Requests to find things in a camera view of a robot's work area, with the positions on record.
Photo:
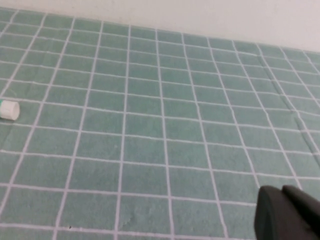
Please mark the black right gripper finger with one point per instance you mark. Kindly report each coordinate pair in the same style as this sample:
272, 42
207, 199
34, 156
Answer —
285, 217

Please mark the green white checked tablecloth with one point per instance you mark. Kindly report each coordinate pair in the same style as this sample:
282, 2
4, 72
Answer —
150, 137

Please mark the green white glue stick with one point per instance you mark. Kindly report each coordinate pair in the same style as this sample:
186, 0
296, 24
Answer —
10, 109

